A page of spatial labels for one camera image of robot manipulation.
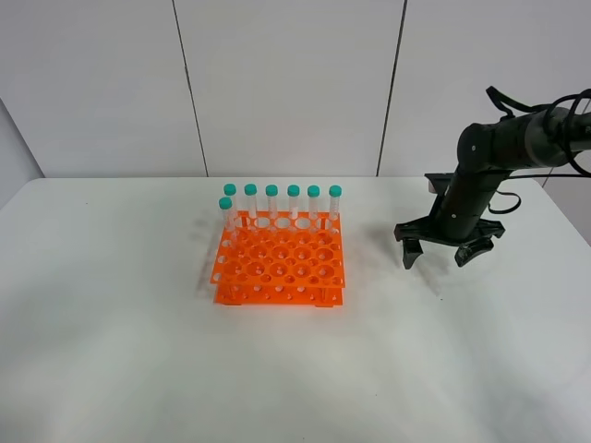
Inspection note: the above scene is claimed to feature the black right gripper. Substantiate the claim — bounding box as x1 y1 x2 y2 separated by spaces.
394 211 504 269

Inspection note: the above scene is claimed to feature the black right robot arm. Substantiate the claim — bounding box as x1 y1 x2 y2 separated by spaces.
393 87 590 269

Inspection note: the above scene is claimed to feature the orange test tube rack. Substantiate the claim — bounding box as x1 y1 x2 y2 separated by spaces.
211 210 345 307

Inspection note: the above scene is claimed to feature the second row left tube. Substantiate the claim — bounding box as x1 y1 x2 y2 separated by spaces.
219 197 237 245

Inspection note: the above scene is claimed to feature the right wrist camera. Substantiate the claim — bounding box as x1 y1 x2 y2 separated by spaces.
425 173 454 196

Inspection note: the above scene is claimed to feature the right camera cable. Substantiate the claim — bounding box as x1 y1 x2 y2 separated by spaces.
484 85 591 216

